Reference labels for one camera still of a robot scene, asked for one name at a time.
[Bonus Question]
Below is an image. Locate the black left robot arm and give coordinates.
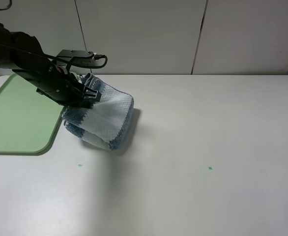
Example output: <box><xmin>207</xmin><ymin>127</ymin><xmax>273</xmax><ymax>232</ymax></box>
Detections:
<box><xmin>0</xmin><ymin>24</ymin><xmax>108</xmax><ymax>108</ymax></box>

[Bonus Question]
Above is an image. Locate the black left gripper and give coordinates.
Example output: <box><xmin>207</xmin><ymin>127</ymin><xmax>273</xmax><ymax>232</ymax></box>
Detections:
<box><xmin>13</xmin><ymin>62</ymin><xmax>102</xmax><ymax>109</ymax></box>

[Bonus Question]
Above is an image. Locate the blue white striped towel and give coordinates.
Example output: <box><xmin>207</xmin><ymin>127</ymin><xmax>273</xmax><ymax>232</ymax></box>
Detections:
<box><xmin>61</xmin><ymin>73</ymin><xmax>134</xmax><ymax>150</ymax></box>

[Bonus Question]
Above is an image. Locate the green plastic tray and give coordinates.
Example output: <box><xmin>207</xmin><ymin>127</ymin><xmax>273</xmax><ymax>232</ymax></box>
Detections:
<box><xmin>0</xmin><ymin>75</ymin><xmax>63</xmax><ymax>154</ymax></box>

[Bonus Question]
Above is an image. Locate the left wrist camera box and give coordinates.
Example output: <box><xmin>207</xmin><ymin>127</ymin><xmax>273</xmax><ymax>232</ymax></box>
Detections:
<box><xmin>57</xmin><ymin>50</ymin><xmax>96</xmax><ymax>67</ymax></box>

